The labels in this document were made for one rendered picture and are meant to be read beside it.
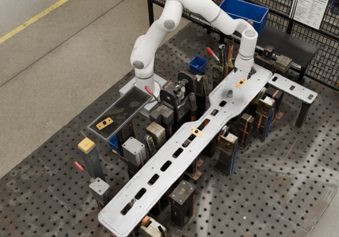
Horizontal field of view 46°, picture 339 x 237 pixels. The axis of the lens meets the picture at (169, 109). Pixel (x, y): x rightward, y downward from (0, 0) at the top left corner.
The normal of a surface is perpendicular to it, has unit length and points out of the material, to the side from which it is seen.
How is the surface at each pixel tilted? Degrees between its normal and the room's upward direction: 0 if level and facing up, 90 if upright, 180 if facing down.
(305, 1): 90
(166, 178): 0
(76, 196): 0
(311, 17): 90
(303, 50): 0
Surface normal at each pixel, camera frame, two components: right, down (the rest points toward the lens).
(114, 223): -0.03, -0.62
